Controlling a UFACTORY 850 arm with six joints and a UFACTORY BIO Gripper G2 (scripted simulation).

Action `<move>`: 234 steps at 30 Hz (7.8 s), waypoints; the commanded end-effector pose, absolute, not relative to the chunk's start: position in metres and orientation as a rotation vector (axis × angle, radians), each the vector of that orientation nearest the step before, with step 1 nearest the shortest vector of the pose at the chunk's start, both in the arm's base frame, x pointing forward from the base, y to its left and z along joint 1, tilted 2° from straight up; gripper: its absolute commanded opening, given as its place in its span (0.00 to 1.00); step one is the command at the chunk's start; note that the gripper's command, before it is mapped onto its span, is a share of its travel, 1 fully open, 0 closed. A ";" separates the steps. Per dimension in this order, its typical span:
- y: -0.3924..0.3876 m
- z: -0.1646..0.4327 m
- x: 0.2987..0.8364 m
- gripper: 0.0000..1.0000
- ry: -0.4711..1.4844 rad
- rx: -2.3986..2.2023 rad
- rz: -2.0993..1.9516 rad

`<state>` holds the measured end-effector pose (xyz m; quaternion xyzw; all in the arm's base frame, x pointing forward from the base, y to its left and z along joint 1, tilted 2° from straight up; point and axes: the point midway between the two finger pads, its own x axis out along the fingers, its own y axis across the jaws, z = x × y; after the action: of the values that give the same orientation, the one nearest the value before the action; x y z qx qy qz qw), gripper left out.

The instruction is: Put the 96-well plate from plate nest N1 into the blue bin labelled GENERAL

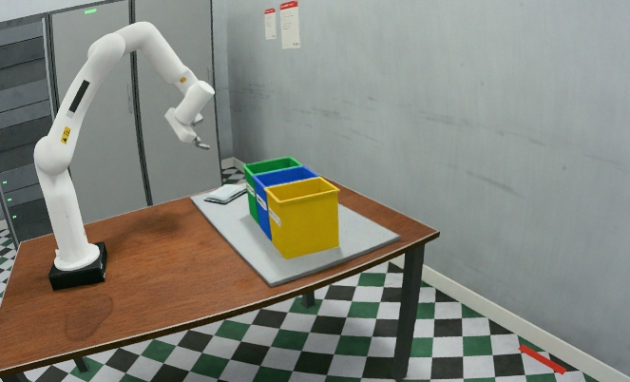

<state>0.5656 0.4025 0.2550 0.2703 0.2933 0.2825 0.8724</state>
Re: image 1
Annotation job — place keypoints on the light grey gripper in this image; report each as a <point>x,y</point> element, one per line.
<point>184,132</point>

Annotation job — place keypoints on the yellow open-top bin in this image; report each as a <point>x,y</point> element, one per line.
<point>303,217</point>

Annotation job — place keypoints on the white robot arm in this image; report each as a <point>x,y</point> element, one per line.
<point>54,152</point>

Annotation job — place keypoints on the blue bin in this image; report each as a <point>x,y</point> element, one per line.
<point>272,179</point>

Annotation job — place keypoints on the green open-top bin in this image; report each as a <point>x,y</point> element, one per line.
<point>260,167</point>

